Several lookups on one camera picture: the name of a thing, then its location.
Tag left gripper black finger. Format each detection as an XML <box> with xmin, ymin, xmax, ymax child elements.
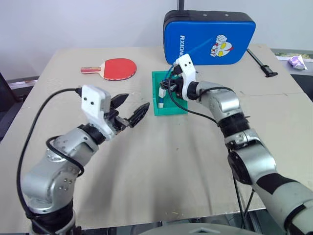
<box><xmin>110</xmin><ymin>93</ymin><xmax>130</xmax><ymax>109</ymax></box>
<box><xmin>128</xmin><ymin>102</ymin><xmax>151</xmax><ymax>128</ymax></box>

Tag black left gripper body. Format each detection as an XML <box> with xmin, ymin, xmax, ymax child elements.
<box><xmin>104</xmin><ymin>105</ymin><xmax>130</xmax><ymax>136</ymax></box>

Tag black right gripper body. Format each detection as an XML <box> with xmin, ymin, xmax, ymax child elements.
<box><xmin>169</xmin><ymin>65</ymin><xmax>185</xmax><ymax>98</ymax></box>

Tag blue cable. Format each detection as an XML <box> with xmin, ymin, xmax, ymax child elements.
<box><xmin>157</xmin><ymin>38</ymin><xmax>213</xmax><ymax>109</ymax></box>

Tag green plastic bin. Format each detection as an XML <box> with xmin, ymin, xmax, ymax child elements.
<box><xmin>151</xmin><ymin>70</ymin><xmax>189</xmax><ymax>116</ymax></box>

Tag red table tennis paddle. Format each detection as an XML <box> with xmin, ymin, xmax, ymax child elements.
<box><xmin>80</xmin><ymin>57</ymin><xmax>137</xmax><ymax>82</ymax></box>

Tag blue kick pad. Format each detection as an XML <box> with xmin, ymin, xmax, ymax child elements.
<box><xmin>163</xmin><ymin>10</ymin><xmax>257</xmax><ymax>66</ymax></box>

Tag black rod tool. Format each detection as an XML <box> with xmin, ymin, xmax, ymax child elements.
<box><xmin>246</xmin><ymin>48</ymin><xmax>278</xmax><ymax>78</ymax></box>

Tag purple white crumpled bag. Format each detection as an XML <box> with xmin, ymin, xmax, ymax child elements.
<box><xmin>288</xmin><ymin>55</ymin><xmax>308</xmax><ymax>71</ymax></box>

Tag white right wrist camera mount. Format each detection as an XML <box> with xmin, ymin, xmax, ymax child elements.
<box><xmin>174</xmin><ymin>53</ymin><xmax>197</xmax><ymax>101</ymax></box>

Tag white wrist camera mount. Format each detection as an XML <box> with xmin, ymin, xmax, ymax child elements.
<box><xmin>81</xmin><ymin>84</ymin><xmax>116</xmax><ymax>141</ymax></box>
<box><xmin>174</xmin><ymin>53</ymin><xmax>197</xmax><ymax>101</ymax></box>

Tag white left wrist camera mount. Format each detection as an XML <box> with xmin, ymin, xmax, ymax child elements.
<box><xmin>81</xmin><ymin>84</ymin><xmax>116</xmax><ymax>141</ymax></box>

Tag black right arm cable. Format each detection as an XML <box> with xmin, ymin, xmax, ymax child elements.
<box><xmin>168</xmin><ymin>65</ymin><xmax>255</xmax><ymax>222</ymax></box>

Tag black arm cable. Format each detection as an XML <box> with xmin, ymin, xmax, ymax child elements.
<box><xmin>16</xmin><ymin>87</ymin><xmax>85</xmax><ymax>228</ymax></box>
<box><xmin>168</xmin><ymin>65</ymin><xmax>255</xmax><ymax>222</ymax></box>

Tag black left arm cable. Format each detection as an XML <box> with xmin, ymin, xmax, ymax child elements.
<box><xmin>16</xmin><ymin>87</ymin><xmax>85</xmax><ymax>228</ymax></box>

